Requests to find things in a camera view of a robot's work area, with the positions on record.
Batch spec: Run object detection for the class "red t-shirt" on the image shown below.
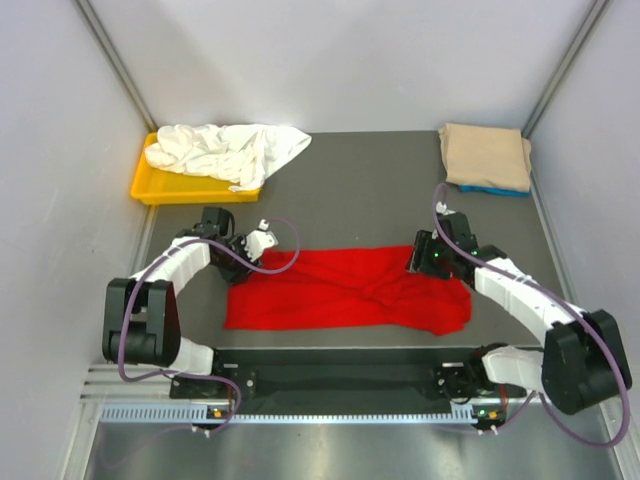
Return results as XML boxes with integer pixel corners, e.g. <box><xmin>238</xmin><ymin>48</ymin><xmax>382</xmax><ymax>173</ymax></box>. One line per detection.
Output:
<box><xmin>224</xmin><ymin>245</ymin><xmax>472</xmax><ymax>336</ymax></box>

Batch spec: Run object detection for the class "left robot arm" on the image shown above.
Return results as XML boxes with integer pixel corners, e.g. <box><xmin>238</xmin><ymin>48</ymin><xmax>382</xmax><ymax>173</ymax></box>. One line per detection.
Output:
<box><xmin>102</xmin><ymin>207</ymin><xmax>277</xmax><ymax>397</ymax></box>

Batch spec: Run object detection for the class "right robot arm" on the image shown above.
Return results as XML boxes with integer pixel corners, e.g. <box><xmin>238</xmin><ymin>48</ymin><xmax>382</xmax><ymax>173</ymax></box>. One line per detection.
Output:
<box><xmin>407</xmin><ymin>204</ymin><xmax>633</xmax><ymax>415</ymax></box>

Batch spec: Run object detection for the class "white t-shirt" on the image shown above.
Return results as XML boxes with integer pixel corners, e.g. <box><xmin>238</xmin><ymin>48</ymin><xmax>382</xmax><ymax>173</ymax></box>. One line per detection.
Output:
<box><xmin>144</xmin><ymin>124</ymin><xmax>312</xmax><ymax>193</ymax></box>

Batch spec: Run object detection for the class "folded blue t-shirt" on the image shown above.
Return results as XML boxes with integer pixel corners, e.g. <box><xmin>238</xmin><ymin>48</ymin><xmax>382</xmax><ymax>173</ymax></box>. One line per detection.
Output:
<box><xmin>458</xmin><ymin>185</ymin><xmax>530</xmax><ymax>198</ymax></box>

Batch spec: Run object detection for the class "yellow plastic bin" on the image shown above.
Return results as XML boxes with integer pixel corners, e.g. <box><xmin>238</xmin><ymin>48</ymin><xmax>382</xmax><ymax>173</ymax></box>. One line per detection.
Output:
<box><xmin>129</xmin><ymin>132</ymin><xmax>261</xmax><ymax>206</ymax></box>

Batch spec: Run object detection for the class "folded beige t-shirt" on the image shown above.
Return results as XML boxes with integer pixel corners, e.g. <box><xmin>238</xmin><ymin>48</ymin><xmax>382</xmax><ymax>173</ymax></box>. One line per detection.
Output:
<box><xmin>438</xmin><ymin>123</ymin><xmax>532</xmax><ymax>192</ymax></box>

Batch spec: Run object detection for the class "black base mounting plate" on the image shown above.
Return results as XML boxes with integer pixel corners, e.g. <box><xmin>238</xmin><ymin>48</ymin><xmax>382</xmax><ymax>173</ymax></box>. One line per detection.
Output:
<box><xmin>169</xmin><ymin>347</ymin><xmax>516</xmax><ymax>414</ymax></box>

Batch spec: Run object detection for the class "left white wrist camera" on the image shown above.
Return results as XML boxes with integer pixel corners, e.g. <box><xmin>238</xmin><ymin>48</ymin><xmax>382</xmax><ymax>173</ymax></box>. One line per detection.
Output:
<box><xmin>241</xmin><ymin>219</ymin><xmax>278</xmax><ymax>263</ymax></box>

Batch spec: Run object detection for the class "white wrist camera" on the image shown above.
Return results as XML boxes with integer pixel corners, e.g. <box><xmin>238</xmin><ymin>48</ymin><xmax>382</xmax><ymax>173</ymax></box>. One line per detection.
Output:
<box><xmin>435</xmin><ymin>201</ymin><xmax>455</xmax><ymax>215</ymax></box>
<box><xmin>241</xmin><ymin>219</ymin><xmax>278</xmax><ymax>263</ymax></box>

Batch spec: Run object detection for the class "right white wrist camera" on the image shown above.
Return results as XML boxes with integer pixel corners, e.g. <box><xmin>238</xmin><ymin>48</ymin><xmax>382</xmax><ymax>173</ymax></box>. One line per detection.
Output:
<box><xmin>435</xmin><ymin>201</ymin><xmax>455</xmax><ymax>215</ymax></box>

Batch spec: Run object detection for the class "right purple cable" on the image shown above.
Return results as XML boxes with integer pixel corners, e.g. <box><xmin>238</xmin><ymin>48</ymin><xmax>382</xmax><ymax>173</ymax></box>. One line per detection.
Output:
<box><xmin>432</xmin><ymin>183</ymin><xmax>632</xmax><ymax>449</ymax></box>

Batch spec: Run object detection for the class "aluminium frame rail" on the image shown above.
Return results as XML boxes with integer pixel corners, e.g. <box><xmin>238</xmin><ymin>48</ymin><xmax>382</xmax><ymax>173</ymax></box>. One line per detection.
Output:
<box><xmin>79</xmin><ymin>360</ymin><xmax>640</xmax><ymax>480</ymax></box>

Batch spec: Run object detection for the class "slotted grey cable duct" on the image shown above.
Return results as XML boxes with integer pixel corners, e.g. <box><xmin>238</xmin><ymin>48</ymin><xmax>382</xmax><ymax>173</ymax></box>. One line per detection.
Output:
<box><xmin>100</xmin><ymin>403</ymin><xmax>502</xmax><ymax>425</ymax></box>

